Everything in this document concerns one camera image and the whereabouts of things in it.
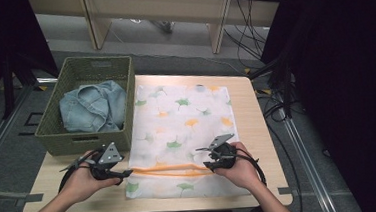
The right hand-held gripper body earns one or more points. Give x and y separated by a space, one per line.
224 155

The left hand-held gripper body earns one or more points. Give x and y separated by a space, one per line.
110 155

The green woven basket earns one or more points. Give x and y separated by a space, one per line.
85 143

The light blue denim garment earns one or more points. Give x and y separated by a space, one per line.
89 108

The person's right hand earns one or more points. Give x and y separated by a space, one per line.
244 172

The person's left hand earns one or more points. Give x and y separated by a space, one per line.
81 183

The grey tape strip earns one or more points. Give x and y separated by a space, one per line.
32 197
284 190

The black metal stand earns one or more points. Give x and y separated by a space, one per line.
8 92

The black curtain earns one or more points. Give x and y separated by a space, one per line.
348 91
1 39

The metal floor rail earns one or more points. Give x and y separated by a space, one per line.
311 171
0 132

